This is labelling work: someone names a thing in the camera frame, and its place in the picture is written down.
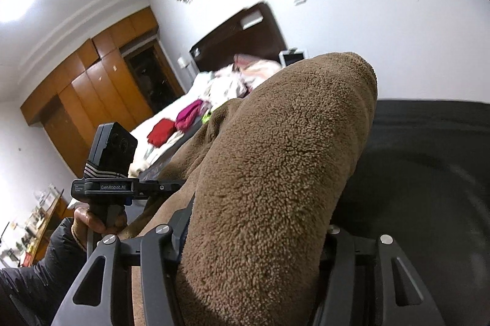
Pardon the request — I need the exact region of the brown fleece sweater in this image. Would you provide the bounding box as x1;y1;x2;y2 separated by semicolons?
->
121;52;377;325

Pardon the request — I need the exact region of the person's left forearm black sleeve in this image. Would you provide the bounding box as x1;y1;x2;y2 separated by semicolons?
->
1;218;86;325

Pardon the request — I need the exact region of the person's left hand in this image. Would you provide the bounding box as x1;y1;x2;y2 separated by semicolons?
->
71;207;127;251

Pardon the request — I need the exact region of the red folded garment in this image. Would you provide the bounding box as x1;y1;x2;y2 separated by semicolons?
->
147;118;176;148

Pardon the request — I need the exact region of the magenta folded garment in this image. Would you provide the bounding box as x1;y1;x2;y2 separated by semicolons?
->
175;99;208;132

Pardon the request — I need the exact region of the green toy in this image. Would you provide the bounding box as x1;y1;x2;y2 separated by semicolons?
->
201;110;212;125

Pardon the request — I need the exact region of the cluttered wooden shelf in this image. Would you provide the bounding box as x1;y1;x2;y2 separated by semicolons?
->
1;184;74;269

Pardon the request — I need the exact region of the wooden wardrobe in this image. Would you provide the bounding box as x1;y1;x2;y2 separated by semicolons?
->
20;7;159;177

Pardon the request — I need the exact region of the dark doorway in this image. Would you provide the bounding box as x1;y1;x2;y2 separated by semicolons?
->
123;40;184;114

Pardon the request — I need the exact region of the white quilt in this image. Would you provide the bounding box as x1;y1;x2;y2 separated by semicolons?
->
128;72;215;178

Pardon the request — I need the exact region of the cream pink blanket pile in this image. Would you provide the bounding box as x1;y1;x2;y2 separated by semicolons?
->
193;64;249;111

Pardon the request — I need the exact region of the black satin sheet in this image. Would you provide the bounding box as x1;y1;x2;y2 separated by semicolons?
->
329;100;489;325

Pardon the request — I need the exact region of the white bedside lamp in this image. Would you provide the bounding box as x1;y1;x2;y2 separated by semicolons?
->
178;57;196;86

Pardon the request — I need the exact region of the striped pink pillow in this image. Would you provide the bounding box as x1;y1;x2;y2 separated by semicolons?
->
233;53;282;89

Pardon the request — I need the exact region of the white tablet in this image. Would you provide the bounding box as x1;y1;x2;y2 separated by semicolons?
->
278;47;308;67

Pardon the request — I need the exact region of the dark wooden headboard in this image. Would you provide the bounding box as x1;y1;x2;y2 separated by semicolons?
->
189;2;287;72

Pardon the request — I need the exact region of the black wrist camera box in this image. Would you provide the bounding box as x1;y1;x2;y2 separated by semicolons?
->
83;122;138;178

